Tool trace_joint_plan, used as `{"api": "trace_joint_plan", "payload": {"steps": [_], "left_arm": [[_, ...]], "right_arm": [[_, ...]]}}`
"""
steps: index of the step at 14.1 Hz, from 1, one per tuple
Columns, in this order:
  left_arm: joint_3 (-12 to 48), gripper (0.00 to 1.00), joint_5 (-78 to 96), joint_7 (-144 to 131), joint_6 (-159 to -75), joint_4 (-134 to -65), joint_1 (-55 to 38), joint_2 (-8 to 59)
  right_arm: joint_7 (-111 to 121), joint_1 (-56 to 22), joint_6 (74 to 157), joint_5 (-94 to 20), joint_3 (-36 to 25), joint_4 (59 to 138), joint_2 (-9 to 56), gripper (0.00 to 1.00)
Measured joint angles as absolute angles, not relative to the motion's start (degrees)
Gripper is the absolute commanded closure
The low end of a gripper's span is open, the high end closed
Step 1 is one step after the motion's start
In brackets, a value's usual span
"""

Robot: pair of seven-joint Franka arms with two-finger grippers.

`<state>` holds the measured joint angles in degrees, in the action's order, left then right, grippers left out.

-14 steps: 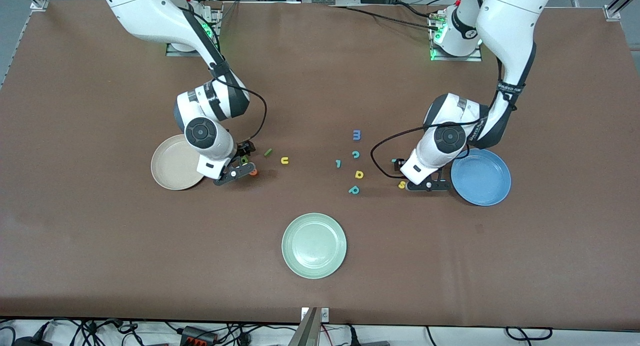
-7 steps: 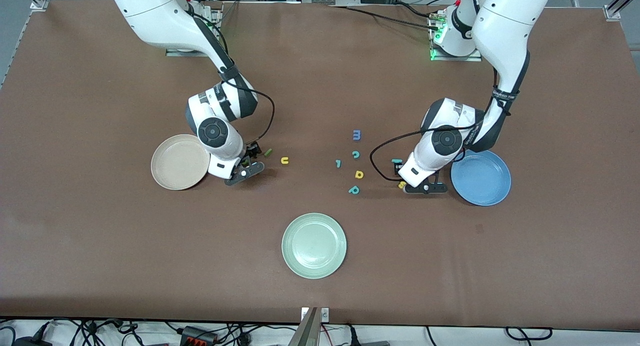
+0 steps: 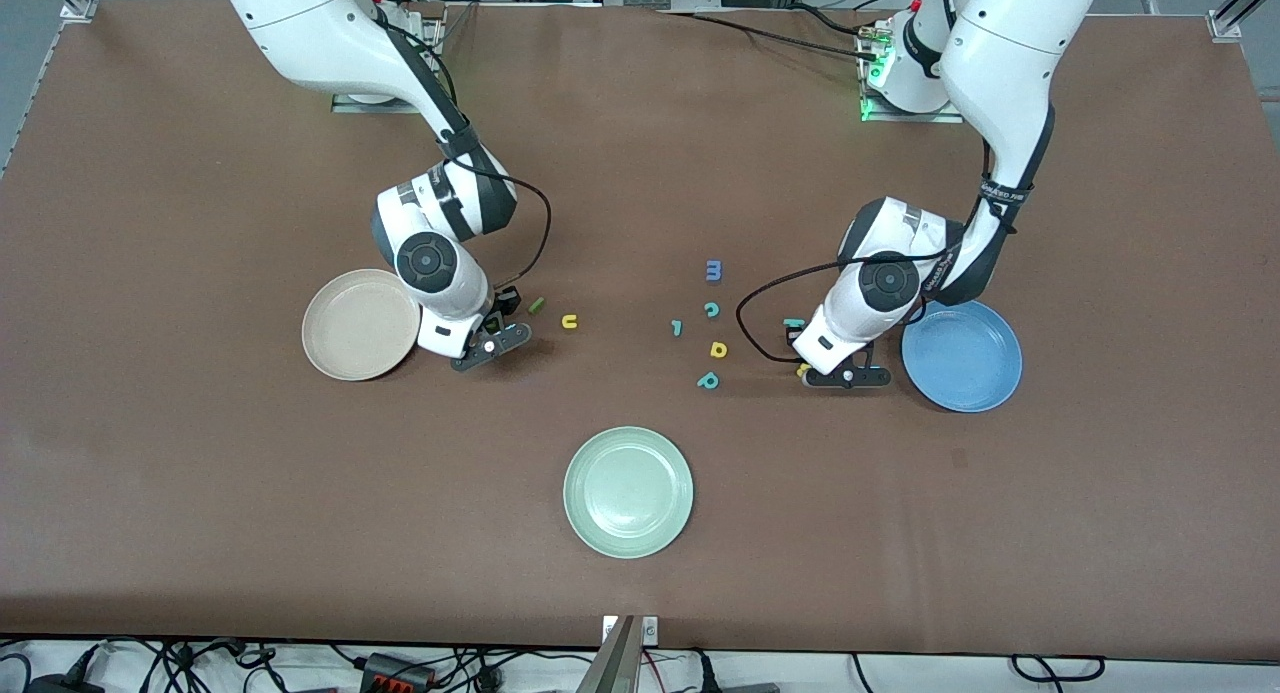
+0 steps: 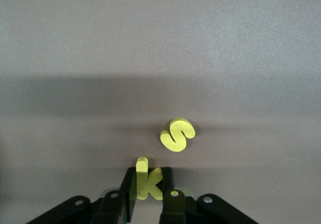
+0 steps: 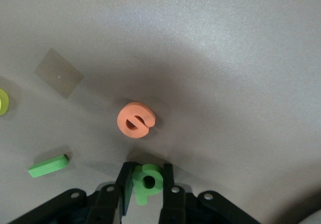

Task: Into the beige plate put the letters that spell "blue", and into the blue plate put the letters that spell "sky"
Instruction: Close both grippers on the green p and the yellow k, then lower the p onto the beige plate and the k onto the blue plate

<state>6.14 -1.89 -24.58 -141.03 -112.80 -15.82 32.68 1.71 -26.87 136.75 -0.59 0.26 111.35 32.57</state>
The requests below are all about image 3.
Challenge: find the blue round plate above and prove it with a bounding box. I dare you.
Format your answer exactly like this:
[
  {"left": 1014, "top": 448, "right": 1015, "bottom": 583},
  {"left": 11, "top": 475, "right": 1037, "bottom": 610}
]
[{"left": 901, "top": 298, "right": 1024, "bottom": 414}]

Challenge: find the beige round plate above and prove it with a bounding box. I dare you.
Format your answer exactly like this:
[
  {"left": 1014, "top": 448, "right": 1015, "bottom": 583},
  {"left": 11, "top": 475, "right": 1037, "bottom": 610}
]
[{"left": 301, "top": 268, "right": 422, "bottom": 382}]

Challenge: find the pale green round plate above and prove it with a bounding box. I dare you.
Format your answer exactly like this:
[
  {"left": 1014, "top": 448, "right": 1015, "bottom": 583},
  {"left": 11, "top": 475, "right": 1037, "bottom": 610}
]
[{"left": 563, "top": 426, "right": 695, "bottom": 560}]

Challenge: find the black orange power strip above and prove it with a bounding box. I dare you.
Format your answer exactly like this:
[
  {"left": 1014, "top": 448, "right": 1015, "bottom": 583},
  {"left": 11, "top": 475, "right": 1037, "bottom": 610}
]
[{"left": 362, "top": 653, "right": 438, "bottom": 692}]

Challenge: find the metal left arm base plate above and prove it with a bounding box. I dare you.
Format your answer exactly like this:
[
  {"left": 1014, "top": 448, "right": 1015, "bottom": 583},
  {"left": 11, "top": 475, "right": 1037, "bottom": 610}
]
[{"left": 860, "top": 18, "right": 966, "bottom": 124}]

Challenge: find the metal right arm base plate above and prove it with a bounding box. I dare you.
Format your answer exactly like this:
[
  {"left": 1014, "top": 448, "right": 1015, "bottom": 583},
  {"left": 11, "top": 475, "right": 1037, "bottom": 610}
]
[{"left": 332, "top": 3, "right": 448, "bottom": 114}]

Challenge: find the black cable on table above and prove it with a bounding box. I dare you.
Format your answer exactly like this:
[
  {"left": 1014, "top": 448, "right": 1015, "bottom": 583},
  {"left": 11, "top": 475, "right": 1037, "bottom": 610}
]
[{"left": 655, "top": 8, "right": 881, "bottom": 62}]

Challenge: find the black looped floor cable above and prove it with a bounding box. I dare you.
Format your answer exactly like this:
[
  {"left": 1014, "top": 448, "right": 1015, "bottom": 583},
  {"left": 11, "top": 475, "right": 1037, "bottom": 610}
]
[{"left": 1008, "top": 655, "right": 1107, "bottom": 684}]

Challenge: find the aluminium camera post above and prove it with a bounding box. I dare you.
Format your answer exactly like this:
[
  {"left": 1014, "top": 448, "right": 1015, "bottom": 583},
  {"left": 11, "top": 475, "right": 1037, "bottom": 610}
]
[{"left": 578, "top": 616, "right": 641, "bottom": 693}]

